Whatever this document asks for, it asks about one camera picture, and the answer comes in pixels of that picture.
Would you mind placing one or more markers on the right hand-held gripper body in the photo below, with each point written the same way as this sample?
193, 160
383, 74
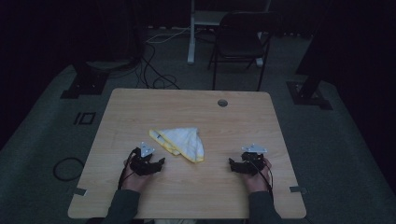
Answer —
253, 163

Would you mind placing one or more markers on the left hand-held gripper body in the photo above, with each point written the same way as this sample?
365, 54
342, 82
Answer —
141, 163

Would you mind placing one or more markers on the white cloth with yellow edge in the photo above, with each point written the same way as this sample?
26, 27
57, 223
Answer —
186, 141

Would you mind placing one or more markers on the person's right hand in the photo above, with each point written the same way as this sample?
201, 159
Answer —
258, 182

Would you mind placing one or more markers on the person's left hand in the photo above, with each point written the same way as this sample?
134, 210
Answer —
132, 182

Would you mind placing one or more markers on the grey tape strip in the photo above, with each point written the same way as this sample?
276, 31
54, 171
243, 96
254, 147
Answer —
298, 189
80, 191

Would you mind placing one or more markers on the grey table grommet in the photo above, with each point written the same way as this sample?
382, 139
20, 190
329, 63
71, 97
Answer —
222, 103

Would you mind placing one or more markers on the black folding chair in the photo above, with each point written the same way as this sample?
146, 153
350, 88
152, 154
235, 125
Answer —
239, 40

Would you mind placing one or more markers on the black post with base plate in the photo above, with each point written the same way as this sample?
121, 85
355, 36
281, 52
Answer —
308, 90

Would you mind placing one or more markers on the black stand with base plate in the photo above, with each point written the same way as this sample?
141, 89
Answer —
85, 82

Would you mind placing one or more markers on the white desk frame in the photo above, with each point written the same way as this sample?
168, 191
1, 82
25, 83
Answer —
191, 37

